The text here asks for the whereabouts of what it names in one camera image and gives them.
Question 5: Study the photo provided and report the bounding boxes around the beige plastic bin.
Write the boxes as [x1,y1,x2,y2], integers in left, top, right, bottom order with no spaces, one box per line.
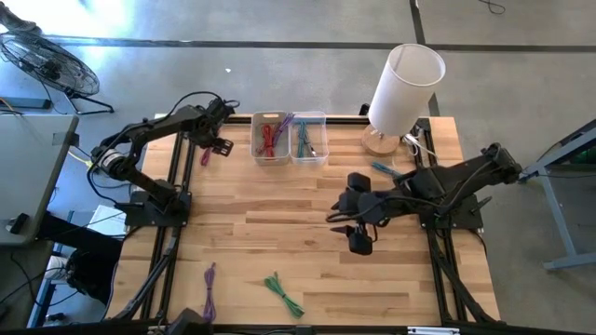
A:
[250,110,292,167]

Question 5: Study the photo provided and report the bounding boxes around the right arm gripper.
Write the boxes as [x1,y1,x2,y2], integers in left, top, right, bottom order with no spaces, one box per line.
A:
[329,171,402,256]

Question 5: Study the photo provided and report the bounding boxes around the white lamp power cord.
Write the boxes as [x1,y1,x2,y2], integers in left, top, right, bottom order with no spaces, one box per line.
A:
[400,132,441,162]

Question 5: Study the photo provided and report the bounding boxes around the black floor fan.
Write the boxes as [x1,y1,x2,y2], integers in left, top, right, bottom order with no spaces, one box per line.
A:
[0,30,115,116]

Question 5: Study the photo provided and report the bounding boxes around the coral red USB cable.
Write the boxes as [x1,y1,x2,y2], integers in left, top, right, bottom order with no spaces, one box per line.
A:
[258,123,277,159]

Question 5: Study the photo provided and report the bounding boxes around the blue black braided cable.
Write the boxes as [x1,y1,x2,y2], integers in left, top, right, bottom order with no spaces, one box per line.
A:
[296,120,310,159]

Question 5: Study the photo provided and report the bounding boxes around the grey desk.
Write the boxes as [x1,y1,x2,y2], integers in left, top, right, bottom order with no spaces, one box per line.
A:
[0,114,80,247]

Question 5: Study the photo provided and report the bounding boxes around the white shade table lamp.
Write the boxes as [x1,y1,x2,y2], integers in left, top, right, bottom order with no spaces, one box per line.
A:
[360,42,447,157]

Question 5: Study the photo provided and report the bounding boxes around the purple USB cable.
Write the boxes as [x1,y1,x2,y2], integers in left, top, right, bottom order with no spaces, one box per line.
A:
[202,261,219,325]
[272,113,295,149]

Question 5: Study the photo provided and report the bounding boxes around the white label plate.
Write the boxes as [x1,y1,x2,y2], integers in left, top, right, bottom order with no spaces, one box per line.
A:
[407,326,461,335]

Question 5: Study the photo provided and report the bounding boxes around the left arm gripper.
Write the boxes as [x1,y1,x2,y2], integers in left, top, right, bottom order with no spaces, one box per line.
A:
[197,115,235,157]

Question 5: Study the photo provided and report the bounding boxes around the black floor cable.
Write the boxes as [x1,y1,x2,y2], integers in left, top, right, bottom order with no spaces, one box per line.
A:
[477,0,508,15]

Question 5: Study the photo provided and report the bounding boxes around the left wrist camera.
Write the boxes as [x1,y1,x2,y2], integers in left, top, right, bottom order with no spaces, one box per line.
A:
[210,98,237,121]

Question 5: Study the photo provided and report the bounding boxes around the white paper sheet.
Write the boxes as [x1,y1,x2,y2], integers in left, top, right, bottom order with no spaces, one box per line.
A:
[87,204,128,237]

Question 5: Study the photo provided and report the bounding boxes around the clear plastic bin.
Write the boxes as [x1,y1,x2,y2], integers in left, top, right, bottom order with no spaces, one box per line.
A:
[288,110,331,167]

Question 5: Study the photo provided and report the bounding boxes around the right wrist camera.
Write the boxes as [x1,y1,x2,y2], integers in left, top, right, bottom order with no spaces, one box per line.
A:
[335,189,364,214]

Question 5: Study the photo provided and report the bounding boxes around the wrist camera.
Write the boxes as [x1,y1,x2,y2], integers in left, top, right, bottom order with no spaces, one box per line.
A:
[210,98,237,121]
[335,189,364,214]

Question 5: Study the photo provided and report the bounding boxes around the green USB cable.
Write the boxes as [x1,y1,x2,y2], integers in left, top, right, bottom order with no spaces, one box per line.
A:
[264,272,306,320]

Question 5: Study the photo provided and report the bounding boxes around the grey desk leg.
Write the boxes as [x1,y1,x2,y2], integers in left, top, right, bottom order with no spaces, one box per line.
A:
[518,118,596,272]

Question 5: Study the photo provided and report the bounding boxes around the black bracket block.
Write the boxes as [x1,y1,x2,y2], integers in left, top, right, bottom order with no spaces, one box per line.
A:
[165,306,214,335]

